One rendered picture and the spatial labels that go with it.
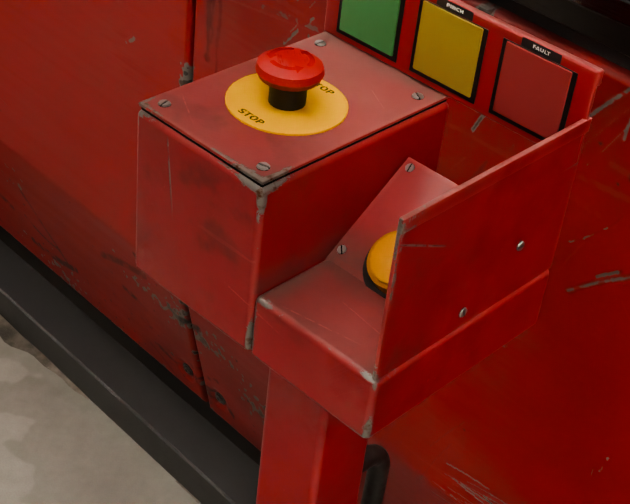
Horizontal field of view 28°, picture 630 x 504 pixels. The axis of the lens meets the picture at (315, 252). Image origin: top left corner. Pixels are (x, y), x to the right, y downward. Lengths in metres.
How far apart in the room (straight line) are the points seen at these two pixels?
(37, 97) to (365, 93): 0.76
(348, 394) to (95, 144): 0.76
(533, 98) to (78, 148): 0.79
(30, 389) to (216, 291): 0.97
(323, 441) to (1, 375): 0.93
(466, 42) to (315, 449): 0.28
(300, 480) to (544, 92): 0.31
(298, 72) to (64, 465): 0.95
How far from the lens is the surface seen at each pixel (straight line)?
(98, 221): 1.45
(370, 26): 0.79
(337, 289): 0.72
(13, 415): 1.65
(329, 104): 0.74
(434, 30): 0.75
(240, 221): 0.69
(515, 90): 0.73
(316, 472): 0.84
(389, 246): 0.72
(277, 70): 0.71
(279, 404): 0.83
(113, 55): 1.31
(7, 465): 1.59
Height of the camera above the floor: 1.15
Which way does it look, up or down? 36 degrees down
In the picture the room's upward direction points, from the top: 7 degrees clockwise
